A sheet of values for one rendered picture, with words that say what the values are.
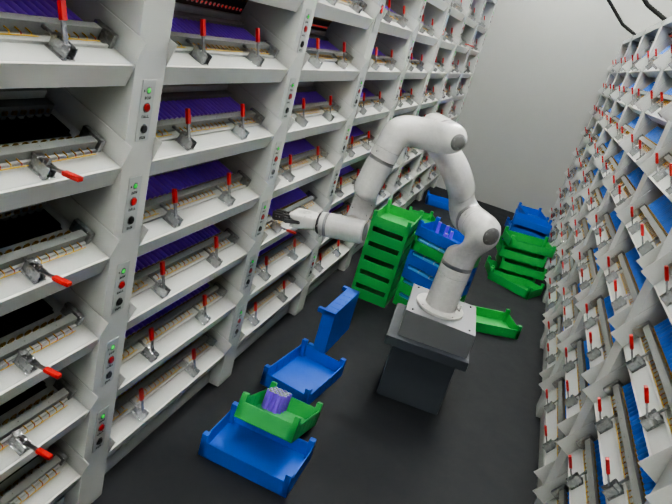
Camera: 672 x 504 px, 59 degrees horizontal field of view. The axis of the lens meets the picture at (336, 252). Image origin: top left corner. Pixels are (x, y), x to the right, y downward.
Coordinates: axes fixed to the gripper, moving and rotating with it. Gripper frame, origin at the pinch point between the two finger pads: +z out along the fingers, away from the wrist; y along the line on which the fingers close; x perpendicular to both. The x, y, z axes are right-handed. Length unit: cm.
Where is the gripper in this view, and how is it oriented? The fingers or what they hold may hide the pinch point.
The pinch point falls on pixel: (279, 214)
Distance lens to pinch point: 211.1
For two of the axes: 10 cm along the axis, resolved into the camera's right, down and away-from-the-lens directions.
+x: -1.1, 9.4, 3.2
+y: -3.3, 2.7, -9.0
